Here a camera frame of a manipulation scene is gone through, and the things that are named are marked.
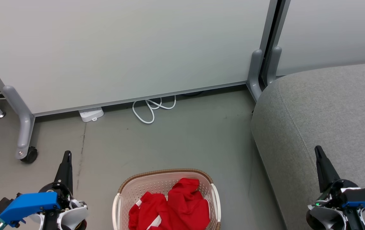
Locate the white power strip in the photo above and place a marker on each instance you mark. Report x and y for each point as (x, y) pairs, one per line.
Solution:
(90, 114)

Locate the narrow white partition panel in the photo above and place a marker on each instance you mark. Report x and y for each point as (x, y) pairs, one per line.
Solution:
(335, 32)

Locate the beige plastic laundry basket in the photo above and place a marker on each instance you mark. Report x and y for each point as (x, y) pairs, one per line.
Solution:
(156, 186)

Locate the red cloth garment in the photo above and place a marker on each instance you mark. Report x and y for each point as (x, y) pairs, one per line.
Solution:
(185, 206)

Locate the grey partition foot with caster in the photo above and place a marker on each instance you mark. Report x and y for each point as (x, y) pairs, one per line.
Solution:
(25, 127)

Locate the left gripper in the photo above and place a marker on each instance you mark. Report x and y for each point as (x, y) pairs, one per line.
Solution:
(73, 214)

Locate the short grey partition foot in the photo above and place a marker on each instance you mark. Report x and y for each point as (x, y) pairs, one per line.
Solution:
(273, 65)
(254, 73)

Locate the wide white partition panel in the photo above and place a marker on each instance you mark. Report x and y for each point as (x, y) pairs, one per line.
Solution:
(121, 48)

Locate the black caster wheel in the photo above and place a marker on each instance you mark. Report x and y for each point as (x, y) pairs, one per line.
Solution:
(30, 156)

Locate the grey fabric sofa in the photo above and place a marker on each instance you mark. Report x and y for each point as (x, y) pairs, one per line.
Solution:
(329, 111)

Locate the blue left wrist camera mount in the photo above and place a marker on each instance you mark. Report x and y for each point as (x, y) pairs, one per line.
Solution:
(29, 204)

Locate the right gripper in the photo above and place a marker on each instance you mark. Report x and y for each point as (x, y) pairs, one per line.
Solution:
(326, 217)

